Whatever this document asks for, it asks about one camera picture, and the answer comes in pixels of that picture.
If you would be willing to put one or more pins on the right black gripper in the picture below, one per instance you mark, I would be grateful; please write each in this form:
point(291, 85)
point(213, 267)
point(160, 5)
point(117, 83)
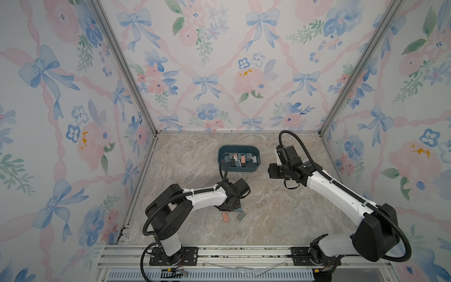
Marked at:
point(272, 170)

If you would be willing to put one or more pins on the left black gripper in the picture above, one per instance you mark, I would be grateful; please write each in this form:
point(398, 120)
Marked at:
point(237, 206)

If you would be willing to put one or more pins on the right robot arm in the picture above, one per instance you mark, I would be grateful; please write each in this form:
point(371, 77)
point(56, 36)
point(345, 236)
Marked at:
point(377, 231)

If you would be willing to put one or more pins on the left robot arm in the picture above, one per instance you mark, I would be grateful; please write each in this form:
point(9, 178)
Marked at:
point(167, 213)

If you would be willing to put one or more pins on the grey-green eraser bottom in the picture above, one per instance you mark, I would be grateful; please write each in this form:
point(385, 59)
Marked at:
point(241, 215)

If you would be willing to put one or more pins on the pink eraser bottom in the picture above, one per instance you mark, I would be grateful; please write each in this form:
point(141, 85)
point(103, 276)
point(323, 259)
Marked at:
point(225, 216)

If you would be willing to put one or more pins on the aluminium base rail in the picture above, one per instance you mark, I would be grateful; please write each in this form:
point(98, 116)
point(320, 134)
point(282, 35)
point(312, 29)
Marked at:
point(235, 263)

